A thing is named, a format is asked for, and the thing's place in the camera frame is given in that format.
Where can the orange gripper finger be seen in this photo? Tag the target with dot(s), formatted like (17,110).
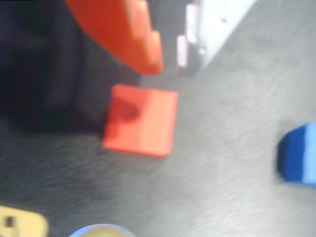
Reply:
(118,27)

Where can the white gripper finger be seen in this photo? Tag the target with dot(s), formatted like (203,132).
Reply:
(212,27)

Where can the red cube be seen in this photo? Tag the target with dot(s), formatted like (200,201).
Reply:
(148,123)

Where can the blue cube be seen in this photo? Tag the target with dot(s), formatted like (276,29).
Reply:
(298,155)

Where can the hugging face emoji sticker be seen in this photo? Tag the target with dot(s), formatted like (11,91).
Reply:
(101,232)

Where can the yellow robot face sticker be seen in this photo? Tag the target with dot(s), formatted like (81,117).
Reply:
(22,222)

